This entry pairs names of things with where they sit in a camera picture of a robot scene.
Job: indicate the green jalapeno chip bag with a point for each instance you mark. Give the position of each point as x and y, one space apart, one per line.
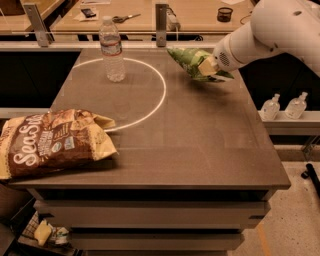
190 58

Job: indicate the black chair base leg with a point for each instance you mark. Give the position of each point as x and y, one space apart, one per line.
310 172

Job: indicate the clear sanitizer bottle right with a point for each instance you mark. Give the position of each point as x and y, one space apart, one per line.
296 106

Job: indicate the clear plastic water bottle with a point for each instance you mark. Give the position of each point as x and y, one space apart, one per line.
111 48

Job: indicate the black mesh cup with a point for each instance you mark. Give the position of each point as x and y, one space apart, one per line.
224 14

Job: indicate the clear sanitizer bottle left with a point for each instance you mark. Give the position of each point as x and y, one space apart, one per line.
270 108

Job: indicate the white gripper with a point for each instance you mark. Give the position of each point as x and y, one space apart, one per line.
222 55

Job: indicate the black phone on desk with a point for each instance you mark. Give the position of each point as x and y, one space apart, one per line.
88 13

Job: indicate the metal bracket post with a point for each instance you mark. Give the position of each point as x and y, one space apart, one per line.
40 31
160 12

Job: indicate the middle metal bracket post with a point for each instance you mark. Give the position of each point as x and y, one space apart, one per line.
160 12

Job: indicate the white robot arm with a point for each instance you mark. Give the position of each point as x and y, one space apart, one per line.
275 27

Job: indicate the scissors on back desk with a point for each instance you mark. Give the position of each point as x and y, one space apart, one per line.
122 19

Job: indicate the black wire basket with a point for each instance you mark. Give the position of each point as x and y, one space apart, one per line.
58 244

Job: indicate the yellow sponge in basket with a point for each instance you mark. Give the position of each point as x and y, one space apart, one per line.
42 232

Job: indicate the white power strip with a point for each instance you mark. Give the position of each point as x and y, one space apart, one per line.
172 21

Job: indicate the grey drawer cabinet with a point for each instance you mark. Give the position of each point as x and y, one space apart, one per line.
194 165

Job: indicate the left metal bracket post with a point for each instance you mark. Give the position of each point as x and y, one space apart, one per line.
40 31

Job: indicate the brown sea salt chip bag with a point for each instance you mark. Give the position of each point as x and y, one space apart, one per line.
43 143

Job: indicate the clear sanitizer bottle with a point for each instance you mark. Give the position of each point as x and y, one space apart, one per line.
296 106
270 108

